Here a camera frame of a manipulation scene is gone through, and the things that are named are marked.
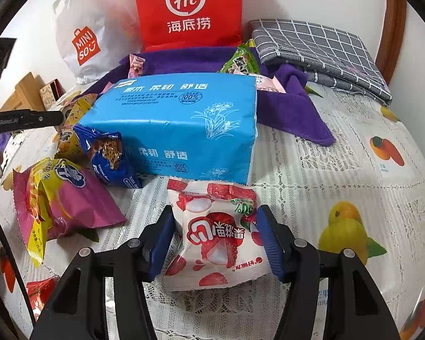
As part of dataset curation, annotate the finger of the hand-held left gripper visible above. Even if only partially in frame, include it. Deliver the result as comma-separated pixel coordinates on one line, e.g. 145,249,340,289
21,110,65,130

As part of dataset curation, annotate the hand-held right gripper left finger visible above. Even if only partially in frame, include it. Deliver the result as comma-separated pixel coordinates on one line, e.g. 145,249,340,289
30,205,176,340

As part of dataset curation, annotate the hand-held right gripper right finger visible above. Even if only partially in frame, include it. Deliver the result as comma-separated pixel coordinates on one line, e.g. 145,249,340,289
257,205,401,340

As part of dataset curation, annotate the yellow triangular snack packet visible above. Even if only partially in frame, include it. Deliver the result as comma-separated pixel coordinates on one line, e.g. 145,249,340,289
55,94,100,160

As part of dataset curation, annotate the white red lychee snack packet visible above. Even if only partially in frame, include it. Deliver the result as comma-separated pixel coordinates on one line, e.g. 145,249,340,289
162,179,270,291

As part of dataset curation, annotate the dark blue snack packet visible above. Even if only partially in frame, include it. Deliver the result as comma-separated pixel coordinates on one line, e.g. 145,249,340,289
74,125,144,189

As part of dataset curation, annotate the yellow pink snack bag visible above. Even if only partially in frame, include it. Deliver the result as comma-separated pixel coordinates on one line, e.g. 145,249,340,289
12,158,128,268

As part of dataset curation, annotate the long pink snack packet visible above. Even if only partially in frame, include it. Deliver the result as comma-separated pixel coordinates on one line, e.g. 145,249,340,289
127,54,146,78

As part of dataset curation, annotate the pink white snack packet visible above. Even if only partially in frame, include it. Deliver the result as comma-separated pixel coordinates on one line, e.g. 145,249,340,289
248,73,286,94

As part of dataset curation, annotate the green snack packet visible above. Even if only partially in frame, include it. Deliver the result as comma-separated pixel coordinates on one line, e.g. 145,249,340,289
218,42,261,76

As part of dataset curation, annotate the wooden nightstand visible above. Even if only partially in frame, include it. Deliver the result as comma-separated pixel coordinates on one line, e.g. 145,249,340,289
0,71,45,112

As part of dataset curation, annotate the patterned brown box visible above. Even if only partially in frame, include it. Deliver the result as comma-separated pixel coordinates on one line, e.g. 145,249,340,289
39,81,62,109

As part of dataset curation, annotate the white plastic shopping bag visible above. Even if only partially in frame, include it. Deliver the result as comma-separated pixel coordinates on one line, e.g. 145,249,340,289
51,0,144,85

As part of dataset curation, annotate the blue tissue pack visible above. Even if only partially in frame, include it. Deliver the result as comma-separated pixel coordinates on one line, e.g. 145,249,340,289
74,73,258,185

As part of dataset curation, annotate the purple towel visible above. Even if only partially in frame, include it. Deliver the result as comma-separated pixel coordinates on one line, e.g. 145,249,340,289
73,45,333,146

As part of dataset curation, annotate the red paper bag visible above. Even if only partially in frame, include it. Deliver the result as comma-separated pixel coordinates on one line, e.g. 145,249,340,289
132,0,243,52

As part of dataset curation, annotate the grey checked folded cloth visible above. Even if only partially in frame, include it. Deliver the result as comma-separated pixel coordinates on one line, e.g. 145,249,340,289
248,18,393,106

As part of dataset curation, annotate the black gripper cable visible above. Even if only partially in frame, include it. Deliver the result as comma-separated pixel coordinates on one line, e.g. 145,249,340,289
0,198,34,312

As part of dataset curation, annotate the brown wooden door frame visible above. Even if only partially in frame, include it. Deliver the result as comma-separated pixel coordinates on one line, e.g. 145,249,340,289
375,0,408,86

